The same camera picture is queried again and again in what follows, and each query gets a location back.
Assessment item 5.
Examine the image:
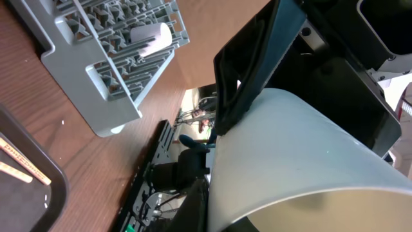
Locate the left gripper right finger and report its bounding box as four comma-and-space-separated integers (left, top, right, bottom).
267, 43, 401, 157

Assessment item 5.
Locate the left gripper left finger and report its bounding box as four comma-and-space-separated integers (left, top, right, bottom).
213, 0, 306, 135

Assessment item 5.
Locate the white cup green inside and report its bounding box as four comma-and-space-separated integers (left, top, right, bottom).
207, 89, 411, 232

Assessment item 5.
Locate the white cup pink inside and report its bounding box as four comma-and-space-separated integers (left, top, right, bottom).
130, 23, 173, 57

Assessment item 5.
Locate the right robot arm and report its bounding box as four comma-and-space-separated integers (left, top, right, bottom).
149, 135, 211, 192

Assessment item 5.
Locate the grey dishwasher rack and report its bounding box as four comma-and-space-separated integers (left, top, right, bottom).
12, 0, 189, 137

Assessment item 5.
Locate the left wooden chopstick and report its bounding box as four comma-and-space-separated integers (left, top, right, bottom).
1, 138, 52, 186

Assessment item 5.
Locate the wooden chopstick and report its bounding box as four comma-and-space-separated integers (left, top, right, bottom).
0, 162, 33, 183
1, 138, 52, 186

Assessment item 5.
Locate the right wooden chopstick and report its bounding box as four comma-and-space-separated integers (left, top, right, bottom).
0, 162, 33, 183

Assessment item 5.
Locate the brown serving tray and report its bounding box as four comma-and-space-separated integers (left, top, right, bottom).
1, 106, 69, 232

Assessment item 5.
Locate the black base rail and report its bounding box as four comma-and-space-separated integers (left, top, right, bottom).
109, 119, 213, 232

